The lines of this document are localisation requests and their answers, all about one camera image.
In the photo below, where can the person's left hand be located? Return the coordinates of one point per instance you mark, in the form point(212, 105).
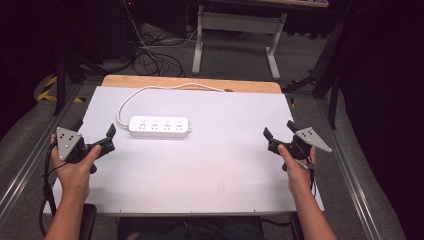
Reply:
point(74, 175)

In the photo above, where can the person's right hand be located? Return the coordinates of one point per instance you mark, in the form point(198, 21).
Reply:
point(296, 173)

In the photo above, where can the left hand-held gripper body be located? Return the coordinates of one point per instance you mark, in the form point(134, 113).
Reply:
point(68, 142)

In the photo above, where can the person's legs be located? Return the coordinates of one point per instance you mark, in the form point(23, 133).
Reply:
point(190, 230)

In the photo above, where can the white power strip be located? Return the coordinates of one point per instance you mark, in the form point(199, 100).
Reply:
point(160, 127)

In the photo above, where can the black chair armrest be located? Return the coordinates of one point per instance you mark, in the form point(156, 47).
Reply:
point(88, 221)
point(296, 228)

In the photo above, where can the white metal desk frame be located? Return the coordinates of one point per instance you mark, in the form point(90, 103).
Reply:
point(238, 23)

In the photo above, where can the white board sheet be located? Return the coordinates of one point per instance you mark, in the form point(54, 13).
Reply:
point(206, 166)

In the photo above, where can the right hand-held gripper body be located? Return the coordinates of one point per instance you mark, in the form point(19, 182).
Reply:
point(305, 143)

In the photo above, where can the black metal stand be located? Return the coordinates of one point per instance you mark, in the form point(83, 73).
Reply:
point(66, 66)
point(328, 66)

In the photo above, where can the aluminium rail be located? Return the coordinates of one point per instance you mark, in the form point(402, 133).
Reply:
point(36, 156)
point(350, 180)

